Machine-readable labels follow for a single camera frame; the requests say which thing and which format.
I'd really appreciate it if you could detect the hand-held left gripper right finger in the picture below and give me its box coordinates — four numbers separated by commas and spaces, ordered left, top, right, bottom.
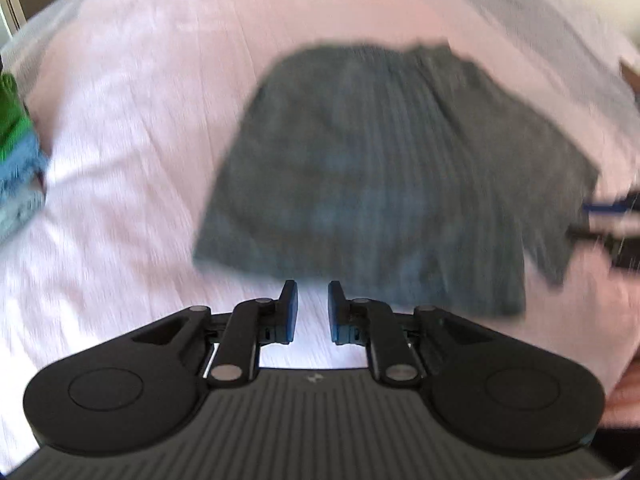
327, 280, 496, 389

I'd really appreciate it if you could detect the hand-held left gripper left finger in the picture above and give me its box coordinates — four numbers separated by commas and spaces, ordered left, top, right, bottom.
131, 280, 299, 389

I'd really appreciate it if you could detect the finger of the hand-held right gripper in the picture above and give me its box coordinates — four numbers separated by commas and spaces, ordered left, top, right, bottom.
569, 224, 640, 272
582, 199, 640, 219

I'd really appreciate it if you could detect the grey ribbed knit garment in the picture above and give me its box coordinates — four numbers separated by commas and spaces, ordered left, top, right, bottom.
192, 41, 601, 319

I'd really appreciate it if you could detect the pink blanket with grey stripes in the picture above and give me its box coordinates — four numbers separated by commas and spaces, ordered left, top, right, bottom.
0, 0, 640, 461

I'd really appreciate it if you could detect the light teal folded cloth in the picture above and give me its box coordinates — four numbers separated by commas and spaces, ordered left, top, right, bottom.
0, 194, 47, 247

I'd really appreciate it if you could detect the blue folded cloth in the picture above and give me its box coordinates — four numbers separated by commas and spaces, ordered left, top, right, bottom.
0, 132, 49, 202

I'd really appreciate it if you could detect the green folded cloth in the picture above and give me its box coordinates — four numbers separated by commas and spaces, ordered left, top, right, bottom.
0, 72, 34, 158

